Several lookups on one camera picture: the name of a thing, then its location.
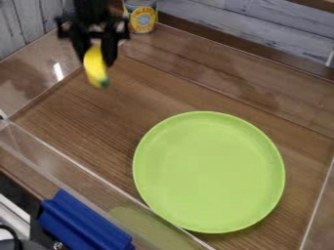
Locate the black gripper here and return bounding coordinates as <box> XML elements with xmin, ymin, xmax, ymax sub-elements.
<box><xmin>55</xmin><ymin>0</ymin><xmax>131</xmax><ymax>66</ymax></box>

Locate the blue plastic block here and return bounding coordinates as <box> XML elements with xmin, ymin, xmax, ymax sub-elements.
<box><xmin>38</xmin><ymin>189</ymin><xmax>137</xmax><ymax>250</ymax></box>

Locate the yellow blue labelled can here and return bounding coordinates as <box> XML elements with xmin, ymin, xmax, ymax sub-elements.
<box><xmin>123</xmin><ymin>0</ymin><xmax>158</xmax><ymax>34</ymax></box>

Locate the yellow toy banana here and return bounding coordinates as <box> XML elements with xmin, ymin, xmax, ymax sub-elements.
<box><xmin>83</xmin><ymin>44</ymin><xmax>110</xmax><ymax>88</ymax></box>

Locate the clear acrylic tray wall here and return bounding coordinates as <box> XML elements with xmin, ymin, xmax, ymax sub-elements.
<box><xmin>0</xmin><ymin>120</ymin><xmax>215</xmax><ymax>250</ymax></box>

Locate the green round plate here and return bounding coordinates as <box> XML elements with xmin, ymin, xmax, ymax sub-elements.
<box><xmin>133</xmin><ymin>111</ymin><xmax>286</xmax><ymax>233</ymax></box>

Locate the black cable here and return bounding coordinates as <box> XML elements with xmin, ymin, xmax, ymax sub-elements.
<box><xmin>0</xmin><ymin>224</ymin><xmax>24</xmax><ymax>250</ymax></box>

